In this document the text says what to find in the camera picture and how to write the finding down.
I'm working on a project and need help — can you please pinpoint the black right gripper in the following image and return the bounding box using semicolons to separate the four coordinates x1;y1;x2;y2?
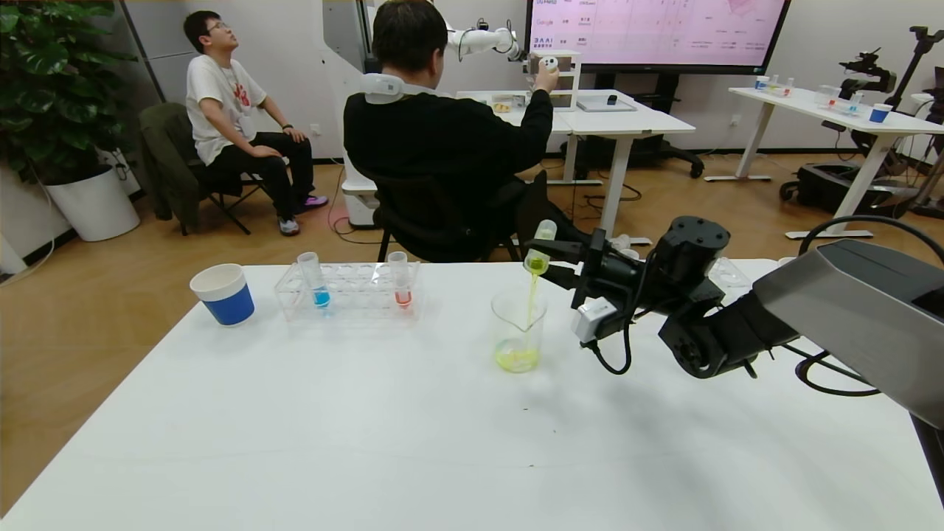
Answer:
523;227;645;310

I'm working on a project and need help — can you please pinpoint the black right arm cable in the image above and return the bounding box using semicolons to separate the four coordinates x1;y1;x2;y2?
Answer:
795;214;944;399

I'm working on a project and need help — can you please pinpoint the person in white t-shirt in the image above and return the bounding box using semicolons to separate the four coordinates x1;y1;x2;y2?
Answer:
182;10;330;237

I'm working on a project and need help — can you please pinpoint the white robot body column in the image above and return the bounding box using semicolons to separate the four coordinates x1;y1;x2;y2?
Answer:
322;0;381;228

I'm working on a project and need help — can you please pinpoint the black office chair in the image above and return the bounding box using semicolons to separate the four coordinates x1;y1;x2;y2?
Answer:
372;171;550;264

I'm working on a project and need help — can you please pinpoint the long white table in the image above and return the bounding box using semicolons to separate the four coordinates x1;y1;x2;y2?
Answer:
729;87;944;240

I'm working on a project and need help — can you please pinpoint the grey tablet with black puck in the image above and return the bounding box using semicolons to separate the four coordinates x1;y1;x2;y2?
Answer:
576;96;637;114

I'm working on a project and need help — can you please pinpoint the test tube with yellow pigment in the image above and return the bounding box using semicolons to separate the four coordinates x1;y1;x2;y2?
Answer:
523;219;558;275

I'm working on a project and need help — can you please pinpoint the white standing desk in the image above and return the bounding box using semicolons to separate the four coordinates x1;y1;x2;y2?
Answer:
455;89;696;246

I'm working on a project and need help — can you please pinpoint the clear glass beaker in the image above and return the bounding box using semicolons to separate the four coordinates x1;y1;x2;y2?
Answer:
491;289;548;374

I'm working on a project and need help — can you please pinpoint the test tube with red pigment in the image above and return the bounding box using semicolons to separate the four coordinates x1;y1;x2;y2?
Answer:
388;251;413;309

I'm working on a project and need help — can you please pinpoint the black folding chair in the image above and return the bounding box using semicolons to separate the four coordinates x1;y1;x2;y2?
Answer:
188;151;270;237

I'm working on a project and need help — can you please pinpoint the black display stand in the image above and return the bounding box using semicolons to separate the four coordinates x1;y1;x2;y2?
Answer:
572;72;705;180

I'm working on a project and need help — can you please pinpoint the large wall display screen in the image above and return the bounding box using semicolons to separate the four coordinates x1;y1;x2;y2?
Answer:
525;0;791;75

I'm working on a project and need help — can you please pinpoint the person in black sweater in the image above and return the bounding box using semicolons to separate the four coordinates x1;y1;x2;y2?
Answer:
343;0;639;264

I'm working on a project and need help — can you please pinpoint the white neck-worn headset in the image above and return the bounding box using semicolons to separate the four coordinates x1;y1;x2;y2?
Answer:
356;76;454;109

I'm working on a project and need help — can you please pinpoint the olive green jacket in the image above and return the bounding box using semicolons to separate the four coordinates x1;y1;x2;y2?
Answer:
139;103;244;235

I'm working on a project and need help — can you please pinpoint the white plant pot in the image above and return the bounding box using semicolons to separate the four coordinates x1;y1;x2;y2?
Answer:
46;166;142;243

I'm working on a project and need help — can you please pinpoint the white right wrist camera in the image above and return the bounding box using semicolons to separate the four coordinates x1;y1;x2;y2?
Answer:
571;296;619;344

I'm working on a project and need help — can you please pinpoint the clear acrylic test tube rack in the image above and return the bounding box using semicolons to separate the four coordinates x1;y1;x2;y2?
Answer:
274;260;423;323
707;257;753;290

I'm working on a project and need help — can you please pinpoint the test tube with blue pigment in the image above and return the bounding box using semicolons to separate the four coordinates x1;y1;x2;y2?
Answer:
296;251;332;309

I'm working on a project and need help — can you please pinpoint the large green potted plant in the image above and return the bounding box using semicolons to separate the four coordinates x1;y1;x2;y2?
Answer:
0;0;139;185

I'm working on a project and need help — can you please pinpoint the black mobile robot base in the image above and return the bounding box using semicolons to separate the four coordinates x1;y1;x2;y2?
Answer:
780;162;919;222

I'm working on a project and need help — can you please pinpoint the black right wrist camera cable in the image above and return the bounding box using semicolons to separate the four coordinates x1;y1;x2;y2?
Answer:
590;324;636;375

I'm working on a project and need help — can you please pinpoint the small white shelf rack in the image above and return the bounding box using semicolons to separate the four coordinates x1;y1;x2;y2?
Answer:
531;50;582;111

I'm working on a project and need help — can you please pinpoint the black tripod stand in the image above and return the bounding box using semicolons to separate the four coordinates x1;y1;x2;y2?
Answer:
885;26;944;111

